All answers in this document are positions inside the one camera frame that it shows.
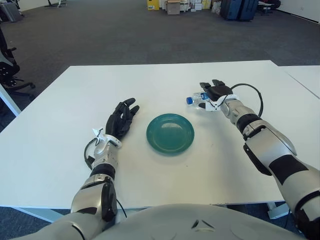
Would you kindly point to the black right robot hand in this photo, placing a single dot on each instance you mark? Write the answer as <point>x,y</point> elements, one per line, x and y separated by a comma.
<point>218,92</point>

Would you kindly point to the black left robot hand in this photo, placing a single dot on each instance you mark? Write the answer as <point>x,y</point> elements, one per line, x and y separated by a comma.
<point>118,122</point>

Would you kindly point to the clear bottle with blue cap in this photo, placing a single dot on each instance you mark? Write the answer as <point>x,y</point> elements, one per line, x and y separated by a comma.
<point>196,98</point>

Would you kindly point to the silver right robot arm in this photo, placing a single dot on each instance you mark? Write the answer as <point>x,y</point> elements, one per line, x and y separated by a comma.
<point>272,147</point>

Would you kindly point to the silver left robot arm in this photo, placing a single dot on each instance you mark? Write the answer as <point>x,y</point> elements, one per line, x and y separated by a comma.
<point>87,192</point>

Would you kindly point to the green round plate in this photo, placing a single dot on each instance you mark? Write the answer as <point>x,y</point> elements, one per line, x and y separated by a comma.
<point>170,135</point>

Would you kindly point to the blue hard suitcase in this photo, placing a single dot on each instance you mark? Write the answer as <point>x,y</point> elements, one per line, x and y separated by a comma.
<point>231,10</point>

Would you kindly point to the white plastic bag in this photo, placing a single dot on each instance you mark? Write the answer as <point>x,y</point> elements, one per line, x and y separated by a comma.
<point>216,8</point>

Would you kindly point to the dark navy suitcase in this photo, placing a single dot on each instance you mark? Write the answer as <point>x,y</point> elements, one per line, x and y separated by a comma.
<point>248,10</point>

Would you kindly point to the stack of white boxes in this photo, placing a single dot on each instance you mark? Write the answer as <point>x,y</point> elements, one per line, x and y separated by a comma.
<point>201,5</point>

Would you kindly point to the brown cardboard box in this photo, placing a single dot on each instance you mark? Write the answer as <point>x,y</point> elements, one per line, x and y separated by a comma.
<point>173,8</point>

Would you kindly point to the distant black chair and desk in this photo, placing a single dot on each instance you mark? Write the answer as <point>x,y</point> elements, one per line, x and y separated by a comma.
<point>270,6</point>

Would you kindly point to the grey robot torso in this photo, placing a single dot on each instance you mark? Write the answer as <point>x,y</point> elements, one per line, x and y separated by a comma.
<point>160,222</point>

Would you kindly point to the yellow cardboard box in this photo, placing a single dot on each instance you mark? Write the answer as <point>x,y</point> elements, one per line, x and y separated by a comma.
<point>153,5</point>

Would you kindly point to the white side desk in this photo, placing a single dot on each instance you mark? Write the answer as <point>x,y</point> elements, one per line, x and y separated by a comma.
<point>10,100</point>

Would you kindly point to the black office chair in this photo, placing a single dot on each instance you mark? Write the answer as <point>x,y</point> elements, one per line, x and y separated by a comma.
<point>7,70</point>

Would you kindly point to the white table leg foot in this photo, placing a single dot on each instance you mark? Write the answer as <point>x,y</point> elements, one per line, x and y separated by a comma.
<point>276,211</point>

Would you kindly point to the black and white chair base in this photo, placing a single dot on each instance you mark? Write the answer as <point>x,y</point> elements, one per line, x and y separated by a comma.
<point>55,3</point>

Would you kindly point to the grey storage bin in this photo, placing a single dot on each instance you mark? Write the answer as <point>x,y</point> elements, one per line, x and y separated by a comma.
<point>12,13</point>

